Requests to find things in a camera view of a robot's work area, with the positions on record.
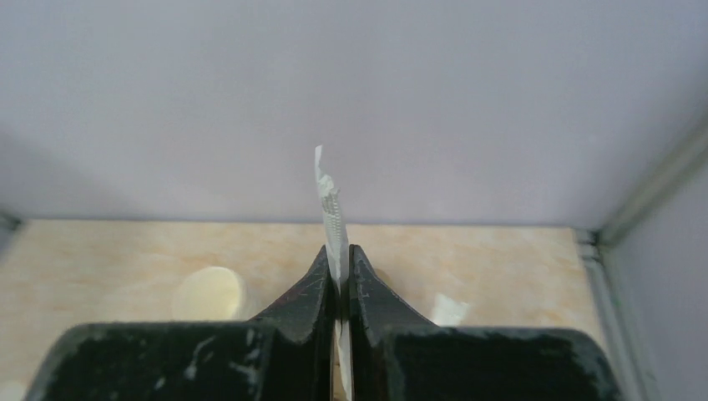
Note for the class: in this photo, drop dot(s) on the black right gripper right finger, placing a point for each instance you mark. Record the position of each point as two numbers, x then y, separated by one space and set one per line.
398 354

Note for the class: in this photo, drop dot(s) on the stack of white paper cups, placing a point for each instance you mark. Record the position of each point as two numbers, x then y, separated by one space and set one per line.
213 293

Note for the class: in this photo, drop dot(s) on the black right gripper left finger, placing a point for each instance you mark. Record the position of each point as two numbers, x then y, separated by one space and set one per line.
284 352

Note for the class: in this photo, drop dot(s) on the white straw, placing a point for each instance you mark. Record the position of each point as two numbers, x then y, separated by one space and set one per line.
338 256

